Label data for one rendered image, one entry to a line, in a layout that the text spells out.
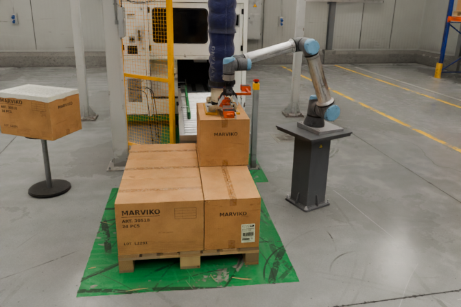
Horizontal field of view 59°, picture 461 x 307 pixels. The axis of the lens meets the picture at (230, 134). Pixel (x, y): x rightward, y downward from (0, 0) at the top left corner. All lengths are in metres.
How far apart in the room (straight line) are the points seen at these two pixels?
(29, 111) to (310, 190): 2.65
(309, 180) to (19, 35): 10.54
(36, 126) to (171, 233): 1.75
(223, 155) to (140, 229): 0.92
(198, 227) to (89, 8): 10.29
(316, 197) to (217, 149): 1.14
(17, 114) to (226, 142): 1.96
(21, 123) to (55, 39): 8.77
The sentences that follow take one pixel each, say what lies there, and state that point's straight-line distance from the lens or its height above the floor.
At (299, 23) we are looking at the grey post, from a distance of 6.89.
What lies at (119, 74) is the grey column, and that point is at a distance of 4.58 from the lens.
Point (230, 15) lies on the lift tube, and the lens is 3.36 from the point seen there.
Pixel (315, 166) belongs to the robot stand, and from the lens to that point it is 3.83.
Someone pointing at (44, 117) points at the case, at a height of 0.83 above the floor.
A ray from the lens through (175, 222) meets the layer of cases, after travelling 2.91.
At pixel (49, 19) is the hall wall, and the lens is 12.84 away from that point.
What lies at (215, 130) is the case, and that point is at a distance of 3.28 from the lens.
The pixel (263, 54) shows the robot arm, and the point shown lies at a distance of 3.30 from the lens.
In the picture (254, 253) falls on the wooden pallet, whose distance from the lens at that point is 3.11.
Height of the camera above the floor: 1.83
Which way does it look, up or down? 18 degrees down
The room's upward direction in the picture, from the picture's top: 1 degrees clockwise
